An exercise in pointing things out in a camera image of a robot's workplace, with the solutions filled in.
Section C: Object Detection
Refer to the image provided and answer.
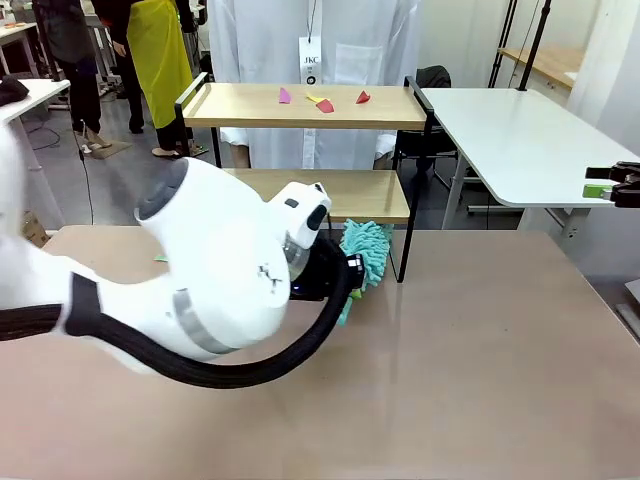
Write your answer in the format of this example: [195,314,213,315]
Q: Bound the black chair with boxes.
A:
[392,64,471,191]

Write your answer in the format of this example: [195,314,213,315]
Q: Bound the teal microfibre duster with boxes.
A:
[335,217,396,329]

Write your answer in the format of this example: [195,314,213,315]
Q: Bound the black cloth bundle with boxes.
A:
[0,74,32,107]

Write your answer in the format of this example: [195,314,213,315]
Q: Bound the person in white coat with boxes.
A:
[206,0,422,171]

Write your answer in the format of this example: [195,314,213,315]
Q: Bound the cardboard box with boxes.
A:
[20,208,50,250]

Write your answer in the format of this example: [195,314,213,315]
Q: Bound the black frame wooden shelf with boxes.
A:
[174,71,435,285]

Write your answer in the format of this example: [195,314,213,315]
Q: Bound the black tripod stand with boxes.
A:
[517,0,554,93]
[487,0,520,90]

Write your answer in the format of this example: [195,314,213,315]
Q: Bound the person in dark clothes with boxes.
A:
[30,0,106,149]

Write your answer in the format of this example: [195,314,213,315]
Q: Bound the person in yellow apron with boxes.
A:
[92,0,197,157]

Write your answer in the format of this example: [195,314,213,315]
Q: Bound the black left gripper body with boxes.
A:
[284,234,366,304]

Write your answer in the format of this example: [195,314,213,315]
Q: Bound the white background desk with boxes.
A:
[0,77,72,226]

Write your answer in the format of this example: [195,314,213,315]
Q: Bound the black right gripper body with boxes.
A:
[607,160,640,209]

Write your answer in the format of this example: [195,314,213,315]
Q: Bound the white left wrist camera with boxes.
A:
[269,181,334,250]

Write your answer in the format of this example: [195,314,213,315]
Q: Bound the black braided cable hose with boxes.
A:
[0,252,354,390]

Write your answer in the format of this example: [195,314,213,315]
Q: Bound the white name badge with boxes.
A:
[298,35,324,86]

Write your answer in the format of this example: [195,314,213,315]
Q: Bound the white side table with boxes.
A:
[416,87,640,244]

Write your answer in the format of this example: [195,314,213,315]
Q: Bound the wooden background table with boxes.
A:
[497,45,587,92]

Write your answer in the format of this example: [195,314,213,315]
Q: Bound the thin black cable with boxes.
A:
[72,117,97,227]

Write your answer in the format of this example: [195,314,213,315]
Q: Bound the grey metal rail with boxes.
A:
[613,279,640,346]

